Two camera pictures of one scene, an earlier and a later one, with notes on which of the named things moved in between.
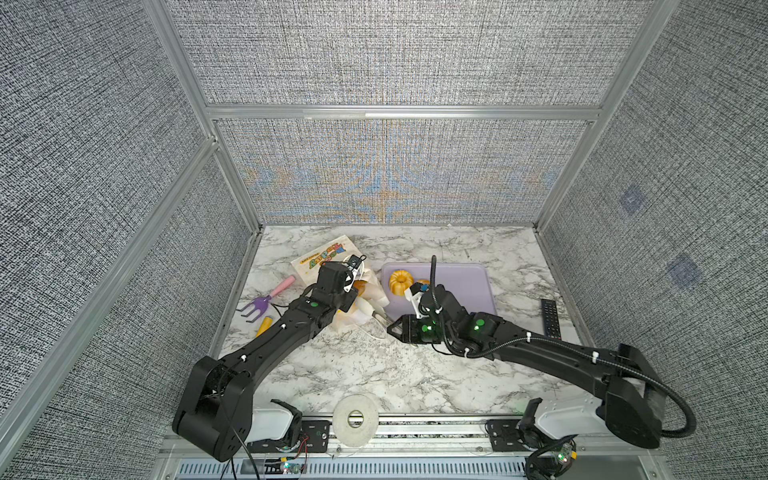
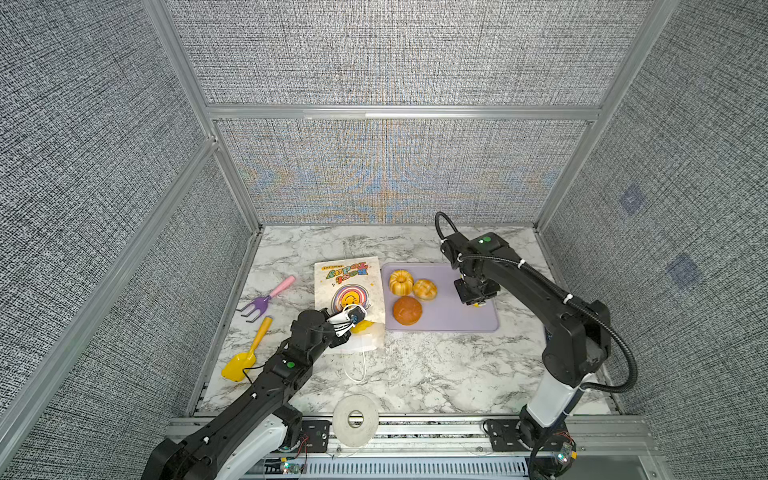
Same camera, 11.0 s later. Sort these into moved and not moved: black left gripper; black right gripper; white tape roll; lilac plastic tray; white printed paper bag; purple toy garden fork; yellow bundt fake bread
Moved: black right gripper; white printed paper bag; black left gripper
Not moved: purple toy garden fork; white tape roll; lilac plastic tray; yellow bundt fake bread
